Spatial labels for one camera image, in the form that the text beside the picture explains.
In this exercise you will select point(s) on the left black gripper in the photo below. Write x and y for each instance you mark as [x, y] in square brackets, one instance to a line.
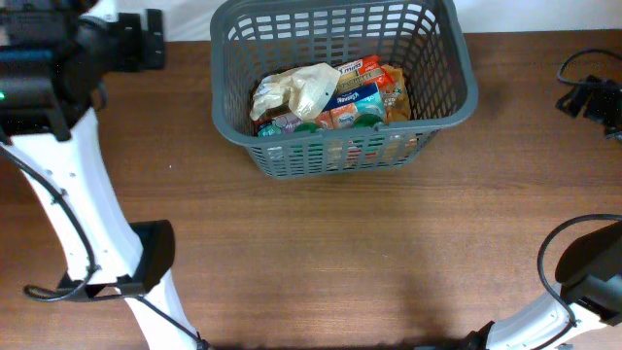
[134, 42]

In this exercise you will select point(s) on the red spaghetti packet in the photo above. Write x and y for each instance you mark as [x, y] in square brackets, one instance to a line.
[362, 72]

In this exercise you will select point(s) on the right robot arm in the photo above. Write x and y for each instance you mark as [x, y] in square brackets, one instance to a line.
[585, 296]

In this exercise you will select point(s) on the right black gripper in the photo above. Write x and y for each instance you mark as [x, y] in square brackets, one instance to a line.
[607, 92]

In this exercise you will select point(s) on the green lid jar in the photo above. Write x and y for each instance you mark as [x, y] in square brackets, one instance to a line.
[369, 120]
[306, 126]

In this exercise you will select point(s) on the beige coffee mix bag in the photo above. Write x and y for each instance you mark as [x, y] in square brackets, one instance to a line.
[395, 97]

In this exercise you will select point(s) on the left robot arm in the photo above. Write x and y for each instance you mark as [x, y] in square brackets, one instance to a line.
[54, 57]

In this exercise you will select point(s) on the grey plastic basket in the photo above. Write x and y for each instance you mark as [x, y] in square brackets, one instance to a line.
[253, 39]

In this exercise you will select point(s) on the beige paper bag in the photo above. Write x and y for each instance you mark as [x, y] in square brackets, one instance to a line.
[306, 90]

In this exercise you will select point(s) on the blue white carton box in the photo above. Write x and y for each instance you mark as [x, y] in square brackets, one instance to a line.
[338, 114]

